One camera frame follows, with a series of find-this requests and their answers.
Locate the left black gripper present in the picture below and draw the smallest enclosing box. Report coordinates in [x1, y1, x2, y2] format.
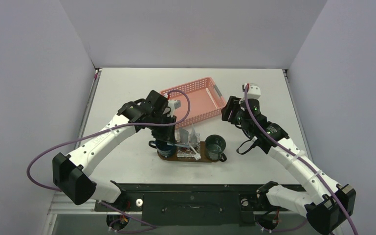
[149, 113, 176, 144]

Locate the light blue toothbrush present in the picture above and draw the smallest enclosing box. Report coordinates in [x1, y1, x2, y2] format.
[166, 142, 190, 148]

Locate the dark blue mug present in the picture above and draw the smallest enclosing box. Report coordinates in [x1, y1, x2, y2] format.
[148, 140, 177, 158]

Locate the red cap toothpaste tube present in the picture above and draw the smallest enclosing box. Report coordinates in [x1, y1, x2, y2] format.
[179, 128, 189, 152]

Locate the dark cap toothpaste tube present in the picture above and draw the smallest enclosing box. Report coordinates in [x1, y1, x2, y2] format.
[190, 124, 200, 147]

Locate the pink perforated plastic basket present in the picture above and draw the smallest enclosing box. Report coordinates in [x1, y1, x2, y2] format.
[160, 77, 226, 129]

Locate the dark green mug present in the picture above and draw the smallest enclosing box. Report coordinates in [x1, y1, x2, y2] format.
[205, 134, 227, 162]

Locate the white toothbrush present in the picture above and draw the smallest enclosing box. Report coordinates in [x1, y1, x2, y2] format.
[189, 145, 201, 161]

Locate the brown oval wooden tray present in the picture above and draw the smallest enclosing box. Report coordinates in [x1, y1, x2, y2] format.
[157, 151, 226, 163]

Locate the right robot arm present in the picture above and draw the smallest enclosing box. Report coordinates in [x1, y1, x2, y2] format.
[221, 96, 356, 235]

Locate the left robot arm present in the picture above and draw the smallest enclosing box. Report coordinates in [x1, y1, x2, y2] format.
[52, 90, 181, 211]

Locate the grey tape strip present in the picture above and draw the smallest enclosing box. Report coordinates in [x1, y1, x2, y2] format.
[214, 85, 222, 97]

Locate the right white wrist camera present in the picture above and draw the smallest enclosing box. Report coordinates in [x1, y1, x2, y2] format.
[242, 83, 261, 100]

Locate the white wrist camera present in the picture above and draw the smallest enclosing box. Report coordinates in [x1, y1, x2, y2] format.
[242, 83, 261, 100]
[165, 99, 181, 117]

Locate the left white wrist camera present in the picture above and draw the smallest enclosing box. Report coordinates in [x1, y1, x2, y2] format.
[165, 99, 181, 117]

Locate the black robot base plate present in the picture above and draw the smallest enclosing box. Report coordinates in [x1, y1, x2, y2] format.
[95, 184, 276, 226]

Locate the aluminium rail frame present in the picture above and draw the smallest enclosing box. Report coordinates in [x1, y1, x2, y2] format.
[48, 192, 96, 214]

